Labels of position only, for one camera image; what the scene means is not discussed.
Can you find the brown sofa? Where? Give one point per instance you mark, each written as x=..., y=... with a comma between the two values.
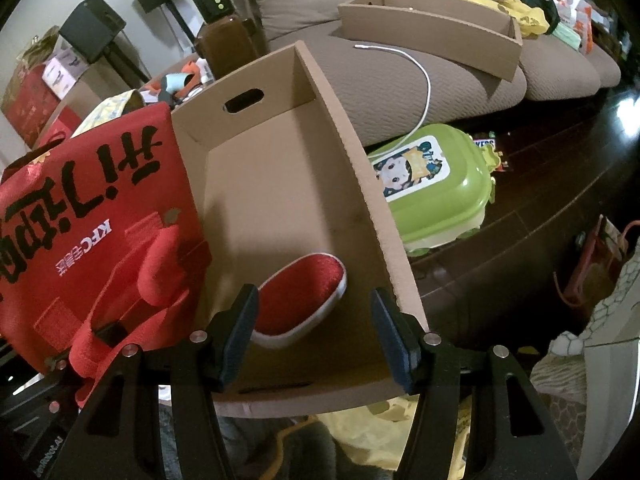
x=395, y=63

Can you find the green plastic kids case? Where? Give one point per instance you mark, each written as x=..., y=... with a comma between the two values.
x=437, y=185

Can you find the gold crinkled gift bag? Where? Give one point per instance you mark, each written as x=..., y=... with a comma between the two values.
x=37, y=51

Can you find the small pink white box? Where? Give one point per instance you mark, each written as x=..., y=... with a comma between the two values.
x=63, y=70

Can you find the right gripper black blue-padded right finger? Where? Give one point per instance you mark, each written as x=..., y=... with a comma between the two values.
x=512, y=435

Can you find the cardboard tray on sofa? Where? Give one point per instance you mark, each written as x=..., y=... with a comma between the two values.
x=460, y=31

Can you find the open box with clutter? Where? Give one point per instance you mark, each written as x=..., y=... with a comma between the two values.
x=179, y=85

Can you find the orange white paper bag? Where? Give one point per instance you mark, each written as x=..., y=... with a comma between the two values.
x=574, y=28

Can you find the left black speaker on stand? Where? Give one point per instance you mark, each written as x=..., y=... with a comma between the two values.
x=91, y=30

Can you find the red white lint brush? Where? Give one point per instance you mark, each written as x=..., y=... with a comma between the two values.
x=297, y=298

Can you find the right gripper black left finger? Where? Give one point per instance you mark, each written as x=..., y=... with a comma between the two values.
x=117, y=433

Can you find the large brown cardboard box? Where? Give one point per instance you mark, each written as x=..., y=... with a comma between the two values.
x=98, y=83

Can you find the dark red gift box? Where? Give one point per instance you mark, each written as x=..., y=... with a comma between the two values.
x=28, y=104

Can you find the Snickers pack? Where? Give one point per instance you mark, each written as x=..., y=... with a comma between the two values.
x=493, y=156

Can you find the yellow plaid tablecloth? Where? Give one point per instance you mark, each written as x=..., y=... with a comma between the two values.
x=111, y=109

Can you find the cardboard tray box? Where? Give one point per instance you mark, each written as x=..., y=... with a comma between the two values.
x=277, y=171

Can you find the yellow plastic bag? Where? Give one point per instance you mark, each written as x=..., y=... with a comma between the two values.
x=531, y=19

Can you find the red KFC fabric tote bag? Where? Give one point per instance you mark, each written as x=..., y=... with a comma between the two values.
x=101, y=246

